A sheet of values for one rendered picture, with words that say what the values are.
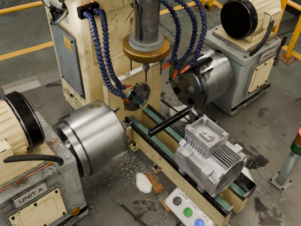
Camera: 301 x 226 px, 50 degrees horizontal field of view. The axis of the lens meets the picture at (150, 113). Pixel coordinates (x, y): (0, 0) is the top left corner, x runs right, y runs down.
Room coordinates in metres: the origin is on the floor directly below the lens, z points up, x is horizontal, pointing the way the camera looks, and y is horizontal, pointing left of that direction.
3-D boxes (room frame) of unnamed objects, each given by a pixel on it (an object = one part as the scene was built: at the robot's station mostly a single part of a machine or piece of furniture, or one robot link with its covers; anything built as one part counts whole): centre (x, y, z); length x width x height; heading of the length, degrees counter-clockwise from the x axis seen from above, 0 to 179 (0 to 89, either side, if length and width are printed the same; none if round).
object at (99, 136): (0.77, 0.27, 1.04); 0.37 x 0.25 x 0.25; 131
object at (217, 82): (1.22, -0.25, 1.04); 0.41 x 0.25 x 0.25; 131
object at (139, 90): (1.08, 0.06, 1.01); 0.15 x 0.02 x 0.15; 131
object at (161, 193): (0.73, -0.05, 0.80); 0.21 x 0.05 x 0.01; 33
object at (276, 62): (1.41, -0.62, 1.07); 0.08 x 0.07 x 0.20; 41
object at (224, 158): (0.74, -0.23, 1.01); 0.20 x 0.19 x 0.19; 41
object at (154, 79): (1.12, 0.10, 0.97); 0.30 x 0.11 x 0.34; 131
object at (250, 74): (1.40, -0.45, 0.99); 0.35 x 0.31 x 0.37; 131
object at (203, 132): (0.77, -0.21, 1.11); 0.12 x 0.11 x 0.07; 41
